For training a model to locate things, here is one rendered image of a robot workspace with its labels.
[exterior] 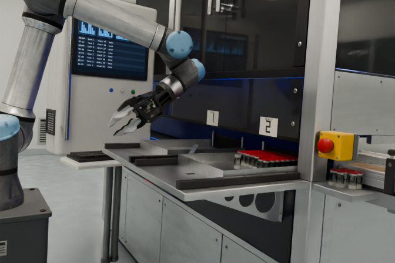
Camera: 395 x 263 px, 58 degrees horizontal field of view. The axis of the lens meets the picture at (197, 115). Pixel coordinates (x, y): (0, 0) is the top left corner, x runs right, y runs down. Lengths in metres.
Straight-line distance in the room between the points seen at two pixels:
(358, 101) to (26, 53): 1.00
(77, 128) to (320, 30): 1.14
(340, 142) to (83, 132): 1.16
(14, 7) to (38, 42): 5.23
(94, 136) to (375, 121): 1.20
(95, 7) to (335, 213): 0.91
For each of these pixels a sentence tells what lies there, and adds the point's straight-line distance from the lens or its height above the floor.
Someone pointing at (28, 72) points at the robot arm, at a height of 1.14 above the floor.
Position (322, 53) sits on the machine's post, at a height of 1.25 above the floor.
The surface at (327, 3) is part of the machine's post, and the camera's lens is 1.10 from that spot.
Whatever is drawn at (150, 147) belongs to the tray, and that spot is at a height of 0.90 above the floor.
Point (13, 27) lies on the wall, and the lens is 6.33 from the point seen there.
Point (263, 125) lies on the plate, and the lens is 1.21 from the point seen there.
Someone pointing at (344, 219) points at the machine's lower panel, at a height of 0.75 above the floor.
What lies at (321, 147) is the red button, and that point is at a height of 0.99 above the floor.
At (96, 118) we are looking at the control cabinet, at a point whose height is 0.97.
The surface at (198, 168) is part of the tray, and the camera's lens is 1.05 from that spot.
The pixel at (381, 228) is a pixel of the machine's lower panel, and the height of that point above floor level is 0.70.
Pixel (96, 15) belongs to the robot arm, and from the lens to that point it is 1.02.
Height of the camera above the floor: 1.11
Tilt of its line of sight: 3 degrees down
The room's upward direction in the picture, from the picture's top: 3 degrees clockwise
